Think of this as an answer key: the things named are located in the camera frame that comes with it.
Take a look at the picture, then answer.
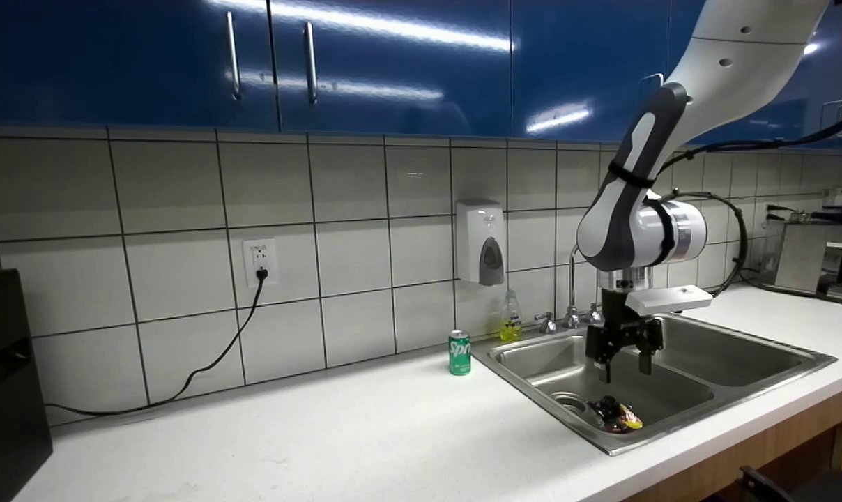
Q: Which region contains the stainless steel double sink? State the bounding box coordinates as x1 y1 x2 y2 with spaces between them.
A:
471 307 842 459

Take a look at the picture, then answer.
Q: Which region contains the white wall outlet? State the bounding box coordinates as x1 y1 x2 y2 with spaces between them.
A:
243 238 282 288

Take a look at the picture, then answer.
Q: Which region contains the green dish soap bottle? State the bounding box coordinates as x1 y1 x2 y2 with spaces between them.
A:
445 325 477 380

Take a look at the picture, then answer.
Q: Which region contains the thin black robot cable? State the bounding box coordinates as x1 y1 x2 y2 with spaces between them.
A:
654 95 842 296

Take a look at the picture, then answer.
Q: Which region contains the wooden base cabinet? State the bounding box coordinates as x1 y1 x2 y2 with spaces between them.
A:
614 388 842 502

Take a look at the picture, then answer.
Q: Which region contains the black snack packet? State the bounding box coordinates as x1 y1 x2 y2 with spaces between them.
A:
580 392 647 437

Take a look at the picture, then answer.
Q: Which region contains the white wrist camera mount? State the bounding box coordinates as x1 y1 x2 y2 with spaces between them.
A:
625 282 714 318

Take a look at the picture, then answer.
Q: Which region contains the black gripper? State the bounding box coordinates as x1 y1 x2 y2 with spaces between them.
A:
583 288 666 388

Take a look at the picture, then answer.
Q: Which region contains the silver cabinet handle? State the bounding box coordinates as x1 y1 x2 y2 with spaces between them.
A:
304 17 324 105
222 7 245 101

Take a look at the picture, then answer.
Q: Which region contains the black power cord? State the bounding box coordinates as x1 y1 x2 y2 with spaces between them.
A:
41 268 273 420

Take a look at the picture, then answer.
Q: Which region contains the black coffee maker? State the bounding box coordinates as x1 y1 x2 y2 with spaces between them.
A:
0 268 59 502

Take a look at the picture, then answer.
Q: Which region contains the white wall soap dispenser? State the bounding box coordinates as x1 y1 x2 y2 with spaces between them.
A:
450 201 509 288

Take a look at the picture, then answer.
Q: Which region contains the black chair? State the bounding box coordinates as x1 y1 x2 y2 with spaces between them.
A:
733 465 842 502

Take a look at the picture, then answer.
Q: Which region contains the yellow dish soap bottle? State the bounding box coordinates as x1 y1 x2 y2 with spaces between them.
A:
489 285 528 346

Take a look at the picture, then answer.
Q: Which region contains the stainless steel countertop appliance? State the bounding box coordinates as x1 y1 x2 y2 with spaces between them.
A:
760 197 842 307

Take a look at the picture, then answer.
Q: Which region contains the chrome gooseneck faucet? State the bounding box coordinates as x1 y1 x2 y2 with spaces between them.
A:
562 254 583 328

